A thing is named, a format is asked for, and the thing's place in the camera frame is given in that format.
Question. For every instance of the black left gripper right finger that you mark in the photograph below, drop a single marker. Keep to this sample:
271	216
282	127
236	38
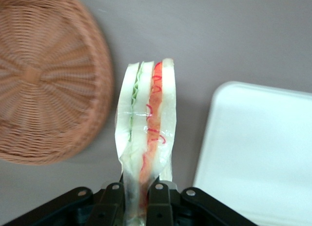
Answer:
161	204

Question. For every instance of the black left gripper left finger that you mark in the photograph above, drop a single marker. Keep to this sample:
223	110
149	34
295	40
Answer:
107	204

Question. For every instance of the triangle sandwich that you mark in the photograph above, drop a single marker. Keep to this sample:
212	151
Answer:
148	118

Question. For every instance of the cream rectangular tray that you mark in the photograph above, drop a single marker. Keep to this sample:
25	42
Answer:
256	150

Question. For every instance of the round brown wicker basket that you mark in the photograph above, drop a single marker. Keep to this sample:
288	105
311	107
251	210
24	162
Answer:
46	77

